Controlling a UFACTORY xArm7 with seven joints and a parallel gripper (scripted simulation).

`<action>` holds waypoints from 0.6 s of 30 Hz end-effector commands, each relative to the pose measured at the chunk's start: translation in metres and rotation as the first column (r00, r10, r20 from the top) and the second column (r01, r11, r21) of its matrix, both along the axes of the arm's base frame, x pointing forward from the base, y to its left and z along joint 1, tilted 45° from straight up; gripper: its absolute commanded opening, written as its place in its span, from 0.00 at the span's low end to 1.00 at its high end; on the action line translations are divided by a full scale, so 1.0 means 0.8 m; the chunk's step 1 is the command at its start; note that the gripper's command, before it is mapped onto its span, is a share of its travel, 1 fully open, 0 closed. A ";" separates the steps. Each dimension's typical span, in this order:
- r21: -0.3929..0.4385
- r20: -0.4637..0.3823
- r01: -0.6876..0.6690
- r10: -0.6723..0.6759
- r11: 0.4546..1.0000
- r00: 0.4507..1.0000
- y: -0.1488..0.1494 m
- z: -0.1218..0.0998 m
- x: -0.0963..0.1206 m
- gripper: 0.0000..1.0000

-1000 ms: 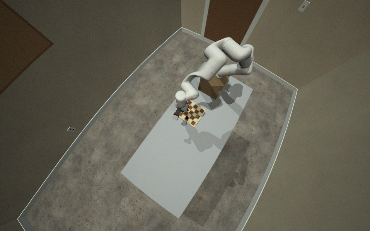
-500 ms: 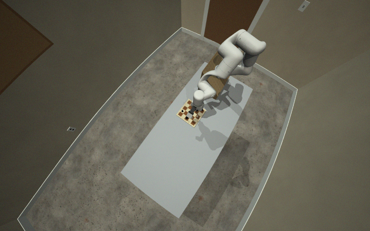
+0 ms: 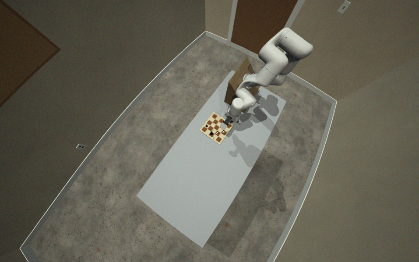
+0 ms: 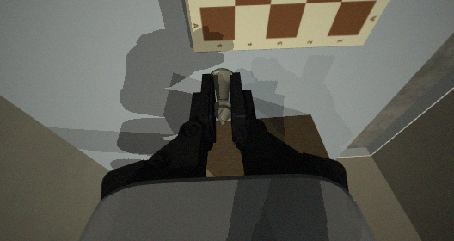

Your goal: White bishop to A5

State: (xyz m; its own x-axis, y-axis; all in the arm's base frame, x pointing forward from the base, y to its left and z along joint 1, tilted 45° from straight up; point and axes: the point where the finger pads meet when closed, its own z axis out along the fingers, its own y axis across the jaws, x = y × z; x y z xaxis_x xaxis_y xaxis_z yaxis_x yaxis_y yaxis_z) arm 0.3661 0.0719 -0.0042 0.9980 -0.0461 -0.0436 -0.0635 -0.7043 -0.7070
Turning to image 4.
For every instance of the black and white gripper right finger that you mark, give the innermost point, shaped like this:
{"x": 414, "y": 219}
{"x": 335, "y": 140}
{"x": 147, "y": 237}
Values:
{"x": 265, "y": 154}

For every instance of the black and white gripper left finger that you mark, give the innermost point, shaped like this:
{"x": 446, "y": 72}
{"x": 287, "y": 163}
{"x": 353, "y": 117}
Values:
{"x": 185, "y": 156}

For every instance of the wooden chessboard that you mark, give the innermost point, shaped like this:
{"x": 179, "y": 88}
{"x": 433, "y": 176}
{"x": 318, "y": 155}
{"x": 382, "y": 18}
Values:
{"x": 229, "y": 25}

